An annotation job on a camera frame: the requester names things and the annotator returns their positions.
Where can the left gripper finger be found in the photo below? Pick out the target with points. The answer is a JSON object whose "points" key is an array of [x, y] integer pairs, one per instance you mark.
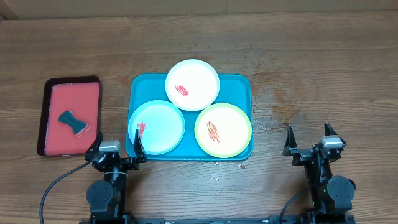
{"points": [[96, 144], [138, 148]]}

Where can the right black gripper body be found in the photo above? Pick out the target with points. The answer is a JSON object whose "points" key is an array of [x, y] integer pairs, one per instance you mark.
{"points": [[311, 154]]}

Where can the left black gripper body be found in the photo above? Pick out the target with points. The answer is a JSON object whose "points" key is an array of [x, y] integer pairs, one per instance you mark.
{"points": [[128, 164]]}

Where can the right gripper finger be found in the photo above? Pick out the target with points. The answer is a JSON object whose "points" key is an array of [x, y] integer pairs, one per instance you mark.
{"points": [[329, 131], [290, 143]]}

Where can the light blue plate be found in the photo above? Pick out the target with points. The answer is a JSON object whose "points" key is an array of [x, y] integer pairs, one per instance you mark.
{"points": [[159, 124]]}

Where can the white plate with red stain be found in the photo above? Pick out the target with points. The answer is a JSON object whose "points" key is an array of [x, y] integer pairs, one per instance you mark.
{"points": [[192, 85]]}

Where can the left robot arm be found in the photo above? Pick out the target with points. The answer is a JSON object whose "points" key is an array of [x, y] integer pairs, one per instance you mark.
{"points": [[107, 197]]}

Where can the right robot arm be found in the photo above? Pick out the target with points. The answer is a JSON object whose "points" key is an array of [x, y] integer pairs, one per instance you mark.
{"points": [[331, 195]]}

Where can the dark red tray with water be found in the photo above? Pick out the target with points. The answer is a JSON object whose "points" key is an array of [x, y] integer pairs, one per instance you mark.
{"points": [[80, 95]]}

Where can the yellow-green plate with red stain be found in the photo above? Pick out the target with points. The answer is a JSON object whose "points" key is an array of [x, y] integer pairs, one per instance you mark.
{"points": [[223, 130]]}

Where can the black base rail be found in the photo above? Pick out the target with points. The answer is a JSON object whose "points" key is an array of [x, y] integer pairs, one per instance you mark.
{"points": [[273, 219]]}

